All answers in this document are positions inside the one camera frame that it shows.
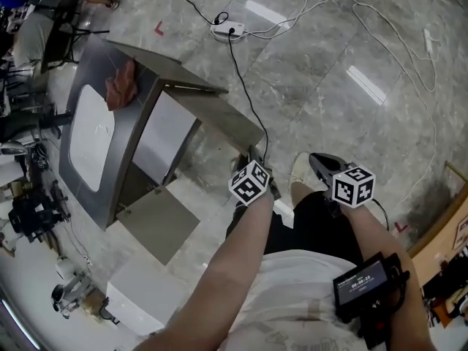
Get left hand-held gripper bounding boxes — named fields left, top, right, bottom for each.
left=228, top=144, right=282, bottom=208

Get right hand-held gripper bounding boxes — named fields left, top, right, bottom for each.
left=309, top=152, right=377, bottom=219

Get grey cabinet door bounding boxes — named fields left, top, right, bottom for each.
left=160, top=80, right=266, bottom=151
left=116, top=185, right=202, bottom=267

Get person's left forearm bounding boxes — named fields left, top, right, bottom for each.
left=131, top=190, right=275, bottom=351

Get person's right forearm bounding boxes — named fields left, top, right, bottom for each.
left=341, top=202, right=434, bottom=351

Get grey sink cabinet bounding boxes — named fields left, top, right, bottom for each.
left=58, top=34, right=266, bottom=267

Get person's beige shoe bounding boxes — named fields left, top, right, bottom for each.
left=288, top=152, right=325, bottom=197

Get person's black shorts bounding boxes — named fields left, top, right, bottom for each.
left=225, top=190, right=365, bottom=266

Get person's white shirt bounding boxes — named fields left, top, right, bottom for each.
left=219, top=249, right=372, bottom=351

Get red cloth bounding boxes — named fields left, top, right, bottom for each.
left=105, top=59, right=140, bottom=113

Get wooden shelf unit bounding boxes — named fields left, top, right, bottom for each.
left=406, top=161, right=468, bottom=329

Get small white power strip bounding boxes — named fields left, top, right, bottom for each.
left=422, top=28, right=435, bottom=55

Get white box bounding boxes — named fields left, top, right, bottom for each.
left=105, top=257, right=192, bottom=338

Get black chair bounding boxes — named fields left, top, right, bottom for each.
left=39, top=0, right=110, bottom=75

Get black equipment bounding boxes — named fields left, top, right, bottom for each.
left=7, top=191, right=71, bottom=238

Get small white robot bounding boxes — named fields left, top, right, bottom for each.
left=50, top=257, right=94, bottom=320

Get black power cable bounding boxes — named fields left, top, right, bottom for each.
left=168, top=0, right=230, bottom=26
left=227, top=27, right=271, bottom=170

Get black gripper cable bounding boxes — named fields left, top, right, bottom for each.
left=371, top=197, right=390, bottom=230

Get long white cable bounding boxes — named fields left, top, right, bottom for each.
left=338, top=0, right=440, bottom=211

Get black screen device with strap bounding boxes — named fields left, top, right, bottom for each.
left=331, top=251, right=411, bottom=351

